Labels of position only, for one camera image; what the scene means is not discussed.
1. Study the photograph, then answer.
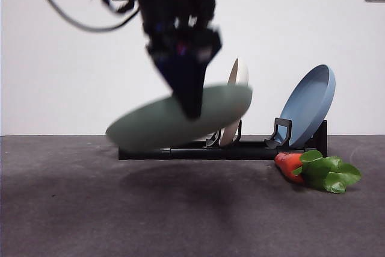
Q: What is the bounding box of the orange carrot with green leaves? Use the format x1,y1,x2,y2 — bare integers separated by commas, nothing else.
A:
274,149,363,194

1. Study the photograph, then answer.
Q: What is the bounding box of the thin black looping cable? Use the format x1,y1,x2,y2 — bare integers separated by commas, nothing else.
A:
36,0,141,33

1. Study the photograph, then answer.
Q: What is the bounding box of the light green plate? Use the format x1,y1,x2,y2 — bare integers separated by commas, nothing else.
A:
105,84,253,153

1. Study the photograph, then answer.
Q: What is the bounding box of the blue plate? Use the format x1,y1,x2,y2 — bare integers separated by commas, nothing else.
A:
279,64,336,148

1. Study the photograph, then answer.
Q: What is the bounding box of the beige plate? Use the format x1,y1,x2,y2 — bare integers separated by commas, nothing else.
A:
218,57,250,147

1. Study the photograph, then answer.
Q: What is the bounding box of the black plate rack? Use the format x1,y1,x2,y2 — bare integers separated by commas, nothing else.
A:
118,117,328,161

